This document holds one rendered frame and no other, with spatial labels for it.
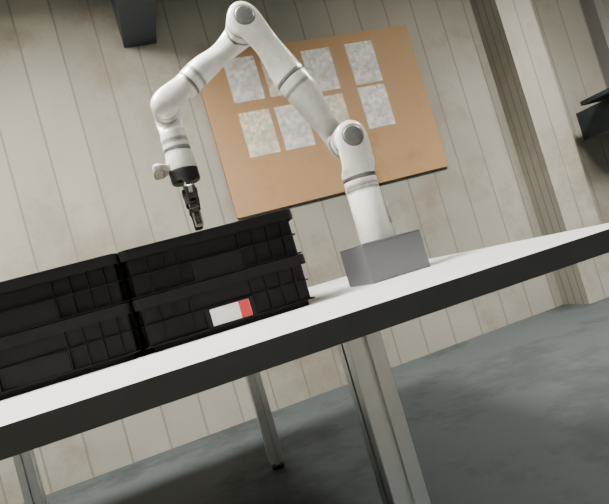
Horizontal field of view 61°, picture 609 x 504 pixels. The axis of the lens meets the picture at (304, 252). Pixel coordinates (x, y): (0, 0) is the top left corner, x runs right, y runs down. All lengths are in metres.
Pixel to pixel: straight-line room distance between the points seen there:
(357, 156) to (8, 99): 2.54
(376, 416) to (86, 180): 2.72
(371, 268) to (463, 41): 3.21
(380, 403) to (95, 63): 3.03
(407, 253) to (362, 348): 0.54
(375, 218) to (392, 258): 0.12
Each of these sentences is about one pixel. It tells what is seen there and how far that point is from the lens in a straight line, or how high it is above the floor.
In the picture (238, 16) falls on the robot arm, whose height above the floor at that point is 1.46.
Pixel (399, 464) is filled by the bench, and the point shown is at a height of 0.44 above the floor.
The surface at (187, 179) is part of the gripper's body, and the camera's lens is 1.33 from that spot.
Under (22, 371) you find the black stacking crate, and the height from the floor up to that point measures 0.74.
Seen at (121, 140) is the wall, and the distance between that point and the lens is 3.37.
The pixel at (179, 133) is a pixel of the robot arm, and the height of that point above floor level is 1.20.
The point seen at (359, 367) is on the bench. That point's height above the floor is 0.61.
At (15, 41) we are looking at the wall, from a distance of 3.68.
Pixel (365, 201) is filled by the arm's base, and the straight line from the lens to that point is 1.36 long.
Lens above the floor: 0.78
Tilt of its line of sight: 2 degrees up
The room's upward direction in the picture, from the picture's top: 16 degrees counter-clockwise
